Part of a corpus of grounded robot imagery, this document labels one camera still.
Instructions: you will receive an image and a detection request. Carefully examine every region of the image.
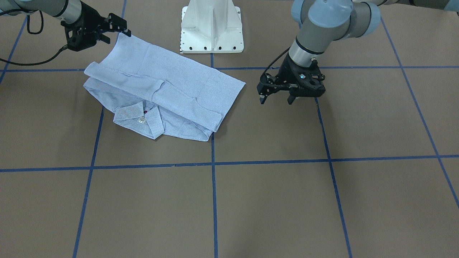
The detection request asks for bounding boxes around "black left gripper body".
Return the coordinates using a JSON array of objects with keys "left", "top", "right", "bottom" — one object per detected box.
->
[{"left": 257, "top": 55, "right": 326, "bottom": 98}]

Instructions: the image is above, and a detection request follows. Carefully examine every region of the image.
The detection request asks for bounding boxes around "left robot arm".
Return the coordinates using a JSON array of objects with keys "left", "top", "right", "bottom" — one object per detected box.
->
[{"left": 257, "top": 0, "right": 458, "bottom": 104}]

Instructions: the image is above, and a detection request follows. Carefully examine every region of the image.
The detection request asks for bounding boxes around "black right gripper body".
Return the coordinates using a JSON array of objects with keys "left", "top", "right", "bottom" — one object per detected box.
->
[{"left": 60, "top": 2, "right": 127, "bottom": 51}]

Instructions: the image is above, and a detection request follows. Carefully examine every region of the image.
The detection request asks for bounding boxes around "light blue striped shirt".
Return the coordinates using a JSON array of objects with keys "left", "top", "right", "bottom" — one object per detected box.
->
[{"left": 84, "top": 34, "right": 245, "bottom": 142}]

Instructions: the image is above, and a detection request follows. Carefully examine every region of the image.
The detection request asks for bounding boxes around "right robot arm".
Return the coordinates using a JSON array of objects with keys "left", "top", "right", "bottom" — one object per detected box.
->
[{"left": 0, "top": 0, "right": 132, "bottom": 51}]

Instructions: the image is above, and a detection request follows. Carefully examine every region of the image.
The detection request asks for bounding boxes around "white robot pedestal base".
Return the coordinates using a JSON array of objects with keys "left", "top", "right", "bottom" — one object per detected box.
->
[{"left": 180, "top": 0, "right": 245, "bottom": 54}]

